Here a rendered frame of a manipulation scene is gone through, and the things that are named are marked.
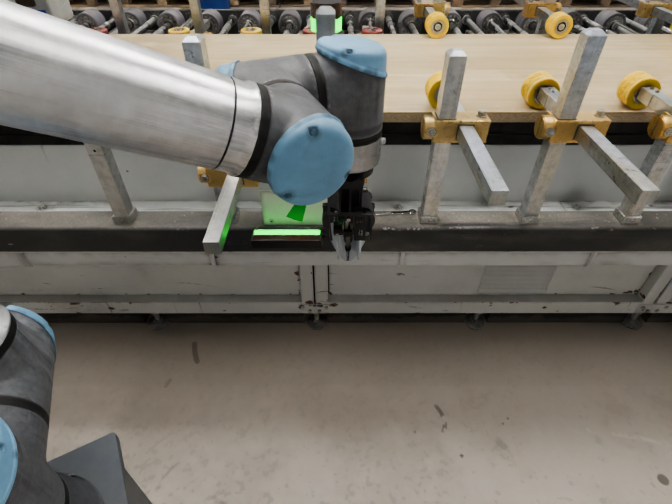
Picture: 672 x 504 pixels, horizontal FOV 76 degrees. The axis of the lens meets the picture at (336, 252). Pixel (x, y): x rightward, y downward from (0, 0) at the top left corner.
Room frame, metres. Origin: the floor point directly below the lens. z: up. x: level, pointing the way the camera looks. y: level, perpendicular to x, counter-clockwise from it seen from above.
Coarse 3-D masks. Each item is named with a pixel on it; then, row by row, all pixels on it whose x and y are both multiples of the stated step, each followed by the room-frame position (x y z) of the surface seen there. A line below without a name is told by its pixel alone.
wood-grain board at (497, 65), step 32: (416, 64) 1.42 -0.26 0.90; (480, 64) 1.42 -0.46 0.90; (512, 64) 1.42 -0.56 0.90; (544, 64) 1.42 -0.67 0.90; (608, 64) 1.42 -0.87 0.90; (640, 64) 1.42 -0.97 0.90; (416, 96) 1.15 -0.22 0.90; (480, 96) 1.15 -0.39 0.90; (512, 96) 1.15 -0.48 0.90; (608, 96) 1.15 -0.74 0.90
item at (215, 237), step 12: (228, 180) 0.81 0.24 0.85; (240, 180) 0.82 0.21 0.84; (228, 192) 0.76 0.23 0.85; (216, 204) 0.71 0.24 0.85; (228, 204) 0.71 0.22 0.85; (216, 216) 0.67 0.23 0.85; (228, 216) 0.68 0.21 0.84; (216, 228) 0.64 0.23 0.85; (228, 228) 0.67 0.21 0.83; (204, 240) 0.60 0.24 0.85; (216, 240) 0.60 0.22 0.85; (216, 252) 0.60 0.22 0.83
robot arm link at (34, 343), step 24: (0, 312) 0.39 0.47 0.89; (24, 312) 0.44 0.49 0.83; (0, 336) 0.36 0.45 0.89; (24, 336) 0.38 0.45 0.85; (48, 336) 0.43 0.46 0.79; (0, 360) 0.33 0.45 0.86; (24, 360) 0.35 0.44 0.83; (48, 360) 0.39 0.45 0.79; (0, 384) 0.31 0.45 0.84; (24, 384) 0.32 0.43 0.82; (48, 384) 0.35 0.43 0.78; (48, 408) 0.32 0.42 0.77
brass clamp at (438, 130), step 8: (432, 112) 0.89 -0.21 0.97; (464, 112) 0.88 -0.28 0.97; (472, 112) 0.88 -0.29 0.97; (424, 120) 0.86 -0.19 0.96; (432, 120) 0.85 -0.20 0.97; (440, 120) 0.84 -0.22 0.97; (448, 120) 0.84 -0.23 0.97; (456, 120) 0.84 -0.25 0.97; (464, 120) 0.84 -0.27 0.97; (472, 120) 0.84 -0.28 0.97; (480, 120) 0.84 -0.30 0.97; (488, 120) 0.84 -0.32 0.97; (424, 128) 0.85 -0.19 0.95; (432, 128) 0.84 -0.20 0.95; (440, 128) 0.84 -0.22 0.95; (448, 128) 0.84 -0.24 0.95; (456, 128) 0.84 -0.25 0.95; (480, 128) 0.84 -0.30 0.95; (488, 128) 0.84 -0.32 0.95; (424, 136) 0.84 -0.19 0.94; (432, 136) 0.84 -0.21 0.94; (440, 136) 0.84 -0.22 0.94; (448, 136) 0.84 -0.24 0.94; (456, 136) 0.84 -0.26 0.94; (480, 136) 0.84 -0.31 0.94
